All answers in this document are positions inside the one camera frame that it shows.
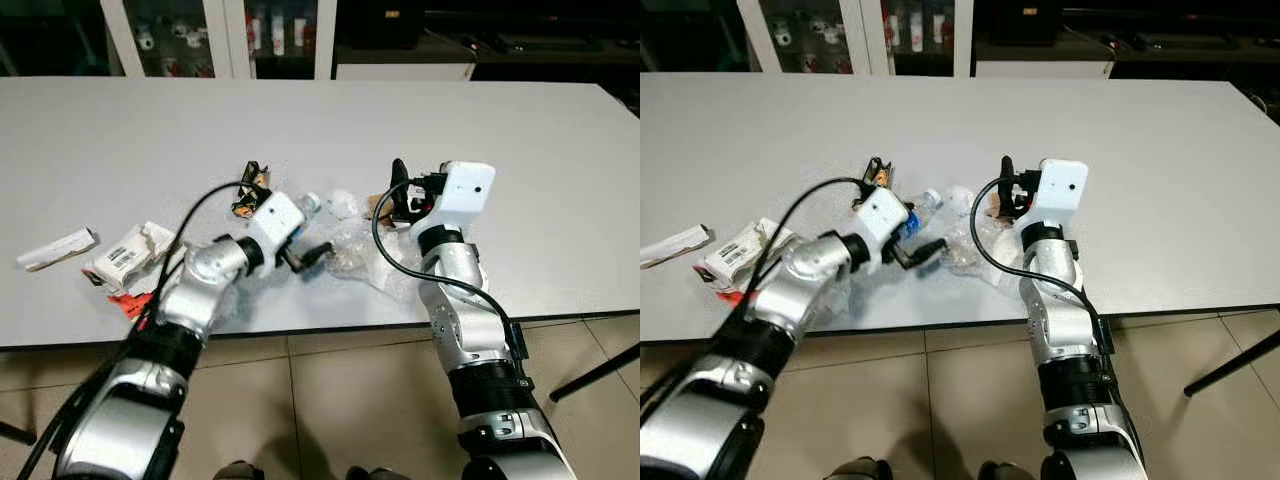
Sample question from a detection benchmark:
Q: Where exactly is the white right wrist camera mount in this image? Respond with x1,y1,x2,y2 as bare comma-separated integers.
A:
425,162,497,233
1035,158,1090,233

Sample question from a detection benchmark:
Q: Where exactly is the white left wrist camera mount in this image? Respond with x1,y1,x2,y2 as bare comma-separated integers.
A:
853,187,911,265
245,192,306,251

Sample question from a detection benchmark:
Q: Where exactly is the white package with printed label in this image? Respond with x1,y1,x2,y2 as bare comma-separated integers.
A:
82,221,179,293
695,217,797,291

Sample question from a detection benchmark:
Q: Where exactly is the black box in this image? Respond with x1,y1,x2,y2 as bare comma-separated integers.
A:
988,0,1063,47
348,0,423,50

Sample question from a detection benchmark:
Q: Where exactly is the white framed glass cabinet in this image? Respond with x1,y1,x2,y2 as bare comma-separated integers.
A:
100,0,338,81
738,0,976,79

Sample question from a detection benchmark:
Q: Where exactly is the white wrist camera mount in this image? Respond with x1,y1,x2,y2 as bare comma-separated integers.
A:
1035,158,1090,233
245,192,306,251
425,162,497,233
853,187,911,265

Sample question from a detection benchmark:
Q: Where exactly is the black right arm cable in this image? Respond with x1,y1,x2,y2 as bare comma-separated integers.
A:
967,174,1116,381
370,176,526,381

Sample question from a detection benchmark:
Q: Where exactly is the white low box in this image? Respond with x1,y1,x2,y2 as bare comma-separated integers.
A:
335,62,477,81
975,60,1116,79

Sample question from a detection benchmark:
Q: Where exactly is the clear plastic bottle blue label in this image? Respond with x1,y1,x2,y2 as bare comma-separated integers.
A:
903,187,977,242
298,189,362,224

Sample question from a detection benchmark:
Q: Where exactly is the crumpled white paper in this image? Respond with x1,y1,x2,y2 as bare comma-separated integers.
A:
17,228,99,272
640,225,713,269

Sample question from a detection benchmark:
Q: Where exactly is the clear plastic bag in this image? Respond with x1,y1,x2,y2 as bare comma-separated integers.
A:
325,214,422,302
930,214,1022,292

